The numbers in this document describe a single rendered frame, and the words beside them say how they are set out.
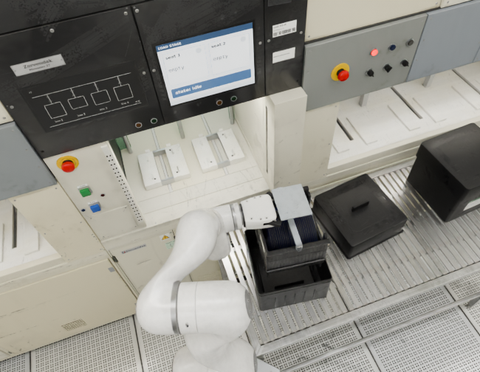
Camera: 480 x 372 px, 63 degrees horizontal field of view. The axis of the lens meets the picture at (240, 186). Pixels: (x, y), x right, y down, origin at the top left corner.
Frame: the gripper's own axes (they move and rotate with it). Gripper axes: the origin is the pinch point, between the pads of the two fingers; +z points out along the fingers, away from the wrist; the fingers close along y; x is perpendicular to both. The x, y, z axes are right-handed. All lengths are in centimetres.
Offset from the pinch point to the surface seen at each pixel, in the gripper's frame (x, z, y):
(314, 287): -36.4, 7.2, 13.6
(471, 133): -23, 92, -33
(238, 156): -34, -7, -56
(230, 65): 31.2, -10.1, -33.5
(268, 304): -43.5, -10.5, 13.4
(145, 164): -34, -52, -62
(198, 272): -94, -39, -31
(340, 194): -39, 32, -26
